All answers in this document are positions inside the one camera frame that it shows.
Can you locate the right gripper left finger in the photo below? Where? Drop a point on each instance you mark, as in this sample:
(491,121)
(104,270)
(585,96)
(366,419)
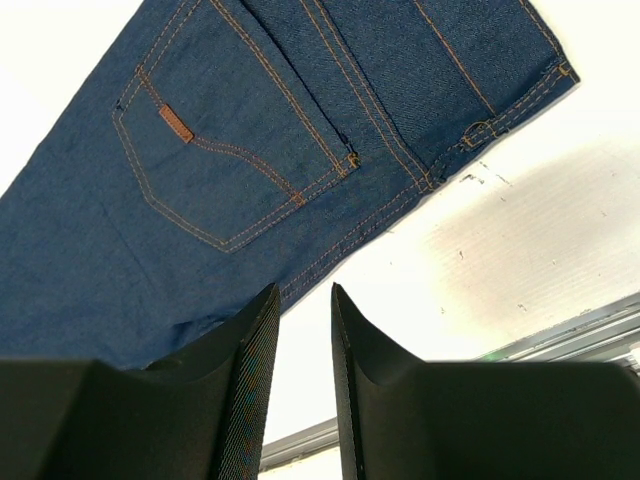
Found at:
(198,413)

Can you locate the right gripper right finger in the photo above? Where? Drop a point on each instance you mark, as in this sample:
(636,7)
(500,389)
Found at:
(400,417)

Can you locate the dark blue denim trousers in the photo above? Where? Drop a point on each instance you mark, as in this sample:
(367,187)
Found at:
(220,146)

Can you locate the aluminium frame rail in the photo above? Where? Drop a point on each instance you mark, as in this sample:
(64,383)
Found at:
(609,333)

